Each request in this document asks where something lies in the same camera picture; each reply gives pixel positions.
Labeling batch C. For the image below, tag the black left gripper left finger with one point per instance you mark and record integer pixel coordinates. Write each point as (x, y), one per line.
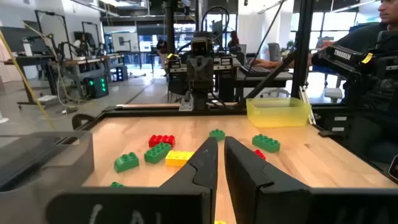
(199, 174)

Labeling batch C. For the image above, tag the person's hand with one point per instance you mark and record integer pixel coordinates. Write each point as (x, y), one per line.
(259, 63)

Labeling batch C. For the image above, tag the silver mounting bracket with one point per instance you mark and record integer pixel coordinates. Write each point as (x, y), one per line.
(186, 105)

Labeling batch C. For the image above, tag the person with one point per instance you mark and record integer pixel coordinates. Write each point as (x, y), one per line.
(357, 35)
(233, 39)
(161, 46)

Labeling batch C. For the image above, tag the black keyboard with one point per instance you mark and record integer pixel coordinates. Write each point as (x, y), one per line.
(255, 71)

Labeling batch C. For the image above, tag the yellow toy brick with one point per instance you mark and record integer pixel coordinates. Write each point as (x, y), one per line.
(178, 158)
(220, 222)

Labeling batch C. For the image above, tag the black pole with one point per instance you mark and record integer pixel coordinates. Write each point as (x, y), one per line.
(169, 25)

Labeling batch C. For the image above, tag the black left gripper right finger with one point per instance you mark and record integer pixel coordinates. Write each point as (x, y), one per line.
(248, 186)

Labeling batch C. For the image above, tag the black gantry frame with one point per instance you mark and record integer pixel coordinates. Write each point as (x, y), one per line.
(37, 31)

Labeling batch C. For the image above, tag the yellow tag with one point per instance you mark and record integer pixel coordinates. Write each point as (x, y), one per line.
(367, 58)
(173, 56)

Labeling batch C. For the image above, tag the white office chair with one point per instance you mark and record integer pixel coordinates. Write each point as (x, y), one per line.
(332, 93)

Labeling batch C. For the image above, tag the black computer with green lights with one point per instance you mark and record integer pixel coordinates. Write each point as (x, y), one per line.
(96, 87)

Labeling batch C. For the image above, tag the yellow translucent plastic bin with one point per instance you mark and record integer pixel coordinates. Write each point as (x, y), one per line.
(276, 116)

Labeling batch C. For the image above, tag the grey office chair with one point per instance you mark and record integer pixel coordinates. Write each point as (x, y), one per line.
(274, 51)

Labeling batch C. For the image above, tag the white strip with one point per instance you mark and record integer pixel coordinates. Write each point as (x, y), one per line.
(308, 109)

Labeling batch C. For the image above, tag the black box with blue lights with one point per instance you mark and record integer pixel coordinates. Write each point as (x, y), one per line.
(122, 73)

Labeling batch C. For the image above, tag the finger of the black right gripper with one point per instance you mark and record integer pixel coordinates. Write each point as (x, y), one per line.
(206, 76)
(196, 76)

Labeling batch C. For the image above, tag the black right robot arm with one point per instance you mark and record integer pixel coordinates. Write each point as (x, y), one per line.
(199, 101)

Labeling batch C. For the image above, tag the long workbench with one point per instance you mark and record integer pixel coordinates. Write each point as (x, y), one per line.
(77, 61)

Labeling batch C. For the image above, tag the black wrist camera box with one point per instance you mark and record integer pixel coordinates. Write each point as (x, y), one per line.
(199, 46)

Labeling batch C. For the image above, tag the dark desk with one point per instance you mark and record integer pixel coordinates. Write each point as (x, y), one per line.
(267, 81)

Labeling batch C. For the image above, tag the red toy brick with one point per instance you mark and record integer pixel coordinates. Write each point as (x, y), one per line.
(161, 141)
(259, 154)

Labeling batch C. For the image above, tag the green toy brick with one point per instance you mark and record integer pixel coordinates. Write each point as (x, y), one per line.
(265, 143)
(217, 135)
(117, 185)
(158, 153)
(126, 162)

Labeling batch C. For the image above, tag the clear plastic bin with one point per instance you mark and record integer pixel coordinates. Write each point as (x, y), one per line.
(46, 174)

